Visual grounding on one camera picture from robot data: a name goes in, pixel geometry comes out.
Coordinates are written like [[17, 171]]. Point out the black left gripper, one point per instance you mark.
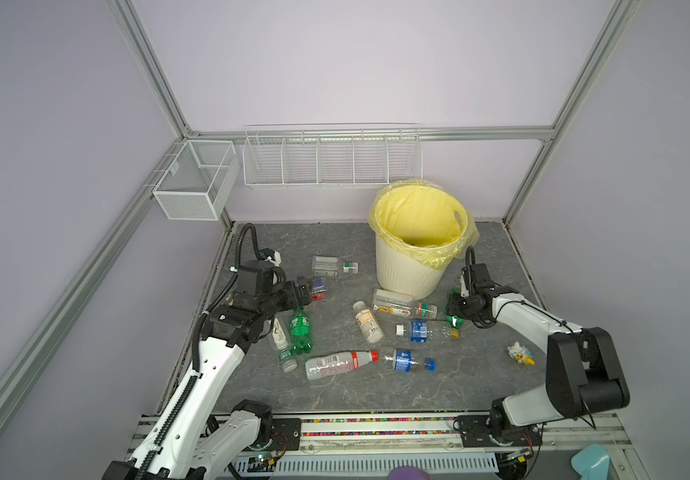
[[292, 300]]

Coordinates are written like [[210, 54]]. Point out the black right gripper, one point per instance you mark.
[[452, 306]]

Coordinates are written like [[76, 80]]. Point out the green bottle yellow cap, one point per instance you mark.
[[455, 312]]

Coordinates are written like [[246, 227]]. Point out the clear bottle blue label white cap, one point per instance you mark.
[[423, 331]]

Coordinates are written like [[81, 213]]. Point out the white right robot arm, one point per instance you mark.
[[583, 373]]

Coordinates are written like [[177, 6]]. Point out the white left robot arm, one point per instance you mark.
[[179, 447]]

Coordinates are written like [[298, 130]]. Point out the white ribbed trash bin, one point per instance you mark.
[[400, 273]]

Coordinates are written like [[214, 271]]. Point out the yellow bin liner bag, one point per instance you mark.
[[422, 220]]

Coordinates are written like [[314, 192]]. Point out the clear bottle white green cap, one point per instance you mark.
[[283, 345]]

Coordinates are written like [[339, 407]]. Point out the small bottle blue red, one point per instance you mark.
[[318, 289]]

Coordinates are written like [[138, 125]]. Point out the clear bottle far green cap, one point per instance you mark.
[[327, 266]]

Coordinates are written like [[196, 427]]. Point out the small yellow white toy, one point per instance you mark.
[[521, 354]]

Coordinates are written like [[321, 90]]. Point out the clear square bottle green cap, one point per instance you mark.
[[402, 305]]

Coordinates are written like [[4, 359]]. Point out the clear bottle red cap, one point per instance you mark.
[[338, 363]]

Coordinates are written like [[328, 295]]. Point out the white bottle orange label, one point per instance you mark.
[[369, 326]]

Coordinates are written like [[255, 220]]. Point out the white mesh box basket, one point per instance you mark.
[[197, 182]]

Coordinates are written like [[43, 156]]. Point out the purple object bottom edge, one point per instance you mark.
[[408, 473]]

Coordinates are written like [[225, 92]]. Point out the white wire shelf basket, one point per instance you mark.
[[349, 155]]

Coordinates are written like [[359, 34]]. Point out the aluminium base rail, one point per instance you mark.
[[371, 445]]

